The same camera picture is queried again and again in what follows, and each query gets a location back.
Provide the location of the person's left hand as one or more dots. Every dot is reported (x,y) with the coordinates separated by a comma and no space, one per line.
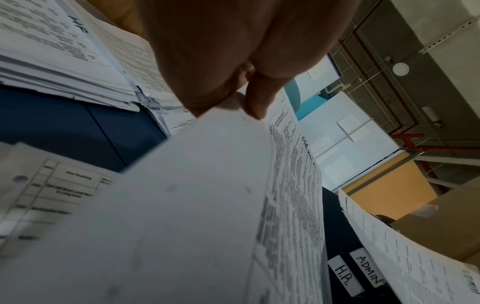
(247,29)

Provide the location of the printed paper sheet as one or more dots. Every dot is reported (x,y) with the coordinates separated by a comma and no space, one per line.
(420,267)
(187,208)

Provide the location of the pile of printed papers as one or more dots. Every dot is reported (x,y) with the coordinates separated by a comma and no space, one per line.
(45,190)

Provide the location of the teal cylindrical barrel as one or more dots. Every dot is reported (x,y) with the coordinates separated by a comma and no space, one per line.
(304,101)

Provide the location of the white partition panel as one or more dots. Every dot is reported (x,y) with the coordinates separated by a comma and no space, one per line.
(345,130)

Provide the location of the round ceiling lamp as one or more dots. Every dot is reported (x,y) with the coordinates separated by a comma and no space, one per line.
(401,69)

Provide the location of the brown cardboard box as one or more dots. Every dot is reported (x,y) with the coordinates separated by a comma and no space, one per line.
(442,225)

